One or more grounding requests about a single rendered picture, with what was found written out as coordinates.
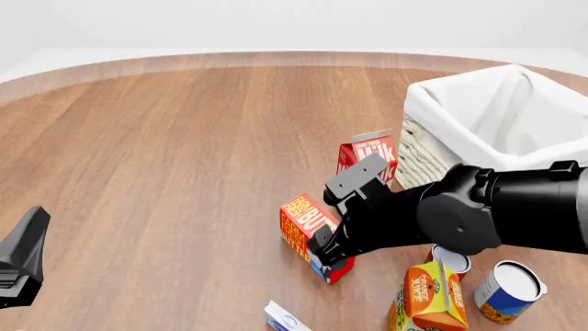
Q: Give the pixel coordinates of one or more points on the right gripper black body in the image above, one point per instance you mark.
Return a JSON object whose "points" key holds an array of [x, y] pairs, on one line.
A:
{"points": [[376, 224]]}

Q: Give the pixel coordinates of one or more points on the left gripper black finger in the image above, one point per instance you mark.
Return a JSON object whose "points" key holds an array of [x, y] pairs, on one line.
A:
{"points": [[28, 241]]}

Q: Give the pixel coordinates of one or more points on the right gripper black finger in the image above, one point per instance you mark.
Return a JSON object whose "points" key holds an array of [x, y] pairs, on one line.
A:
{"points": [[327, 241], [334, 265]]}

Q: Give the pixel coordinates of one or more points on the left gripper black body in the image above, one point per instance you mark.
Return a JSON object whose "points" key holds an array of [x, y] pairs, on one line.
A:
{"points": [[16, 289]]}

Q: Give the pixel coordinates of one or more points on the red and yellow butter box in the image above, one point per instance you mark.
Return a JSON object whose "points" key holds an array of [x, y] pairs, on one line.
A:
{"points": [[298, 224]]}

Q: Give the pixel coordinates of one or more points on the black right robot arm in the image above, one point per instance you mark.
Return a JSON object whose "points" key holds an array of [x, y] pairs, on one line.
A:
{"points": [[514, 210]]}

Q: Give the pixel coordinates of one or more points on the white and blue cream cheese box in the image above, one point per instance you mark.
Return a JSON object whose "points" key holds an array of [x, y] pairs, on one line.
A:
{"points": [[285, 319]]}

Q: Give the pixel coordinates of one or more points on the wicker basket with white liner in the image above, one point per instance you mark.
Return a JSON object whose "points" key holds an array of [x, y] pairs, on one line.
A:
{"points": [[496, 113]]}

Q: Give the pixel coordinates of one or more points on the red milk carton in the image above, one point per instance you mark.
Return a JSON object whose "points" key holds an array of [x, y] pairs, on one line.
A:
{"points": [[367, 148]]}

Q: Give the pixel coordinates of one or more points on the red tin can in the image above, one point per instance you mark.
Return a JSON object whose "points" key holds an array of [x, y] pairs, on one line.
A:
{"points": [[455, 262]]}

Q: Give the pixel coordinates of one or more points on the orange juice carton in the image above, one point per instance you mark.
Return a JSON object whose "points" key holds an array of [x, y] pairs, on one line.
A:
{"points": [[429, 296]]}

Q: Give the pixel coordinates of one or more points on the blue and white tin can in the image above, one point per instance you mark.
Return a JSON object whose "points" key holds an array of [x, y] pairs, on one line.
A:
{"points": [[510, 289]]}

